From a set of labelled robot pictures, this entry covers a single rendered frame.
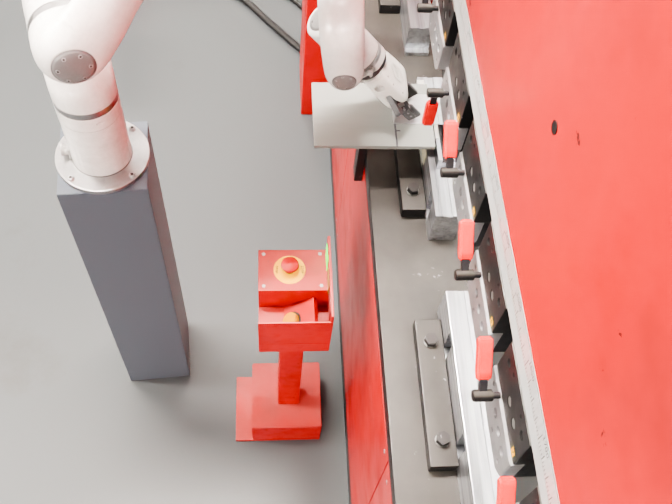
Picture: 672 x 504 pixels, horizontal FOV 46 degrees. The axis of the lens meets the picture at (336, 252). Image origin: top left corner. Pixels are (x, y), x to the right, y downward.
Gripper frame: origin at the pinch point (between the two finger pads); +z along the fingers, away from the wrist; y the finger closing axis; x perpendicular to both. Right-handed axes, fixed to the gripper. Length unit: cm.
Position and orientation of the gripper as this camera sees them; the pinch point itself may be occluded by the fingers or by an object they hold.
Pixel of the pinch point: (409, 102)
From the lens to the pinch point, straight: 177.1
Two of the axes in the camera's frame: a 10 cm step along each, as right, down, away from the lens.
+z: 5.9, 3.8, 7.1
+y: -0.5, -8.6, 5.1
